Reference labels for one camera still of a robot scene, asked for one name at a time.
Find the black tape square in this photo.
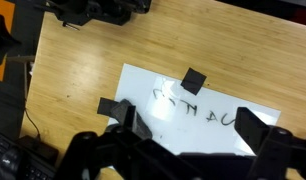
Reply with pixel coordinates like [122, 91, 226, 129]
[96, 97, 121, 119]
[180, 67, 208, 96]

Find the computer keyboard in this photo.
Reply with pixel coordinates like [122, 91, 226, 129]
[0, 128, 57, 180]

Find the thin black cable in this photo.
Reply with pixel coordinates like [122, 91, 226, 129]
[24, 106, 41, 141]

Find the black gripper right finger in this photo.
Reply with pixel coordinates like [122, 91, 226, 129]
[234, 106, 306, 180]

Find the small black box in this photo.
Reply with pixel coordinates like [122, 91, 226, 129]
[16, 134, 60, 165]

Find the black clamped camera mount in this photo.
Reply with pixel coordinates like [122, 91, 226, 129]
[36, 0, 153, 32]

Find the white board sheet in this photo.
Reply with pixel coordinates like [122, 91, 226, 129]
[107, 63, 282, 158]

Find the orange red floor mat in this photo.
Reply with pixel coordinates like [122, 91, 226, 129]
[0, 0, 16, 82]

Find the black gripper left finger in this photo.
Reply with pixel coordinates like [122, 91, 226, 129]
[56, 98, 202, 180]

